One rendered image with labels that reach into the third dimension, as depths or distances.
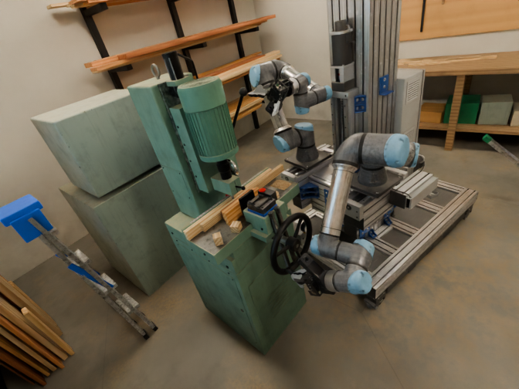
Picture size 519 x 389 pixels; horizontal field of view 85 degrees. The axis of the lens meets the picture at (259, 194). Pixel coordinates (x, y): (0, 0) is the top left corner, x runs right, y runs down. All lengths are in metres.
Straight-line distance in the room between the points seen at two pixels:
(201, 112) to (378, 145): 0.65
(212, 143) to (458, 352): 1.65
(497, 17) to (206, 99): 3.37
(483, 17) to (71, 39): 4.04
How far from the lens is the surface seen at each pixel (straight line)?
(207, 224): 1.32
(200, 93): 1.12
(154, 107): 1.33
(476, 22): 4.04
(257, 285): 1.51
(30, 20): 3.46
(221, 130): 1.17
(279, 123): 1.76
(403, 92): 1.84
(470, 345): 2.05
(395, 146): 1.06
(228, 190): 1.32
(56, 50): 3.47
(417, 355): 1.94
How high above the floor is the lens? 1.69
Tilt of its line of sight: 32 degrees down
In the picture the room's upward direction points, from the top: 13 degrees counter-clockwise
